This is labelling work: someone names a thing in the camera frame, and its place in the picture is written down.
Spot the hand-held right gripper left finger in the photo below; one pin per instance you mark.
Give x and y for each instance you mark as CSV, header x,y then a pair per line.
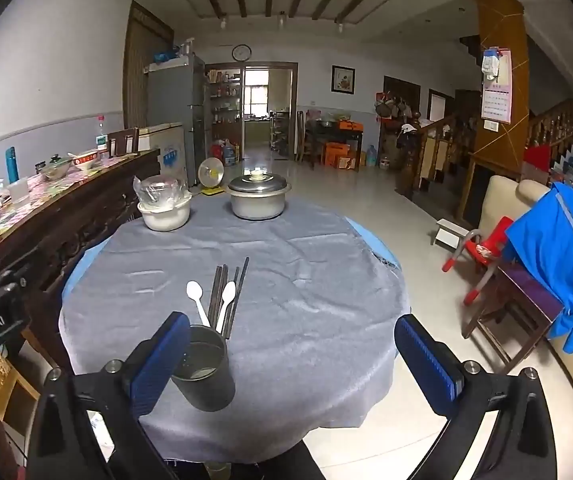
x,y
161,360

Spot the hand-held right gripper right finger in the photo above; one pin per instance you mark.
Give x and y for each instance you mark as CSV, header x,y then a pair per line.
x,y
426,365

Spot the dark metal utensil cup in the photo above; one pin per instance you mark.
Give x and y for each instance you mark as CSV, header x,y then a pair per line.
x,y
206,390

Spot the white plastic spoon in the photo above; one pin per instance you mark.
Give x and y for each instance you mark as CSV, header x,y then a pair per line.
x,y
229,292
194,290

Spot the carved wooden sideboard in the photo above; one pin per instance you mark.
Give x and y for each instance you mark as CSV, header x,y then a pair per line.
x,y
66,232

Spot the dark wooden chair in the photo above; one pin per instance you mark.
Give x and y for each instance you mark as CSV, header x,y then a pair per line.
x,y
521,290

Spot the clear plastic container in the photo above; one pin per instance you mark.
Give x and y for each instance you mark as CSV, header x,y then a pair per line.
x,y
18,194

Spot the red child chair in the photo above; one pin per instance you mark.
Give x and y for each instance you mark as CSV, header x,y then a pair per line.
x,y
486,250

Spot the grey tablecloth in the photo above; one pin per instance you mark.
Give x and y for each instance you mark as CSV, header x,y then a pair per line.
x,y
306,310

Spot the white step stool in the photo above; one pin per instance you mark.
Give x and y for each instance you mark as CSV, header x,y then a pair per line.
x,y
450,232

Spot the light blue table cover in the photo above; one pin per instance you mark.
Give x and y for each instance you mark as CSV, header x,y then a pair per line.
x,y
366,240

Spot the pink patterned runner cloth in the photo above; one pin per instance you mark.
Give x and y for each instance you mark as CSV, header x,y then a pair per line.
x,y
51,195

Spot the teal water bottle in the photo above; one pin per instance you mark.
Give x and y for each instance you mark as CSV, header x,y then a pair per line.
x,y
12,165

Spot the glass bowl with lid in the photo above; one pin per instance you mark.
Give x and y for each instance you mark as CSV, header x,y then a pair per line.
x,y
56,169

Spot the blue jacket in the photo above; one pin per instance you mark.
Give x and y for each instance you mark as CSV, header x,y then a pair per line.
x,y
556,250

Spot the aluminium pot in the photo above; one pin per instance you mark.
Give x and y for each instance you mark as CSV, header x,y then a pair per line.
x,y
259,207

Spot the beige sofa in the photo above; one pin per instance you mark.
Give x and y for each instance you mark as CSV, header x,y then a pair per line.
x,y
501,200

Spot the red and white bowl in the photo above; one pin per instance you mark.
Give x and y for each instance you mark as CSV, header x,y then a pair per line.
x,y
84,162

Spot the white chest freezer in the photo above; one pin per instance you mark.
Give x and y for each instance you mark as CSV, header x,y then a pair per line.
x,y
166,152

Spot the wooden staircase railing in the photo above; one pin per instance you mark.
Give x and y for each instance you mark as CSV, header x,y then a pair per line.
x,y
431,150

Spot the red capped plastic bottle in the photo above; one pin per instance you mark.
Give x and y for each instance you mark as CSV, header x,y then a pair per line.
x,y
101,135

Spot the clear water jug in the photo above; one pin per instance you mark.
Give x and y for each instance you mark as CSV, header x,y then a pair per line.
x,y
372,156

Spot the wooden chair back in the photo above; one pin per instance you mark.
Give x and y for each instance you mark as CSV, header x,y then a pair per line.
x,y
116,142

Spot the blue water jug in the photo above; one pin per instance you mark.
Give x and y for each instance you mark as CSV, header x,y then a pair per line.
x,y
230,152

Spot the orange cardboard boxes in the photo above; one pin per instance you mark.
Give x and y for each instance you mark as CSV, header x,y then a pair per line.
x,y
339,155

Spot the orange flat box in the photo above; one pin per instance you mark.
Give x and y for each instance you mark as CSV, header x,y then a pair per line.
x,y
350,125

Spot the dark wooden side table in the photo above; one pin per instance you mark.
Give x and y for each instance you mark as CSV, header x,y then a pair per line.
x,y
316,132

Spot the glass shelving unit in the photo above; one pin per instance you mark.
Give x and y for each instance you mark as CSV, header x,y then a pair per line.
x,y
224,105

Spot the grey refrigerator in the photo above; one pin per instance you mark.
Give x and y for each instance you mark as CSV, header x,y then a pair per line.
x,y
171,95

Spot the wooden door panel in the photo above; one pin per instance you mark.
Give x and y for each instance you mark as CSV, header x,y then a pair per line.
x,y
141,70

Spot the blue item on refrigerator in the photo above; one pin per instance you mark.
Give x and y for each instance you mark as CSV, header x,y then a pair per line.
x,y
165,56

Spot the wooden pillar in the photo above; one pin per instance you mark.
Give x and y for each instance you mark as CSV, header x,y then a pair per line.
x,y
498,25

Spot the pink wall calendar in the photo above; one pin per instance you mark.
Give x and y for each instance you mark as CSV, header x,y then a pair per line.
x,y
497,102

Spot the framed wall picture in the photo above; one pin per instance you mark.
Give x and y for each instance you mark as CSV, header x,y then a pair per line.
x,y
343,80

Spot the round wall clock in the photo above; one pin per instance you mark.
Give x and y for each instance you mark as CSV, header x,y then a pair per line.
x,y
241,52

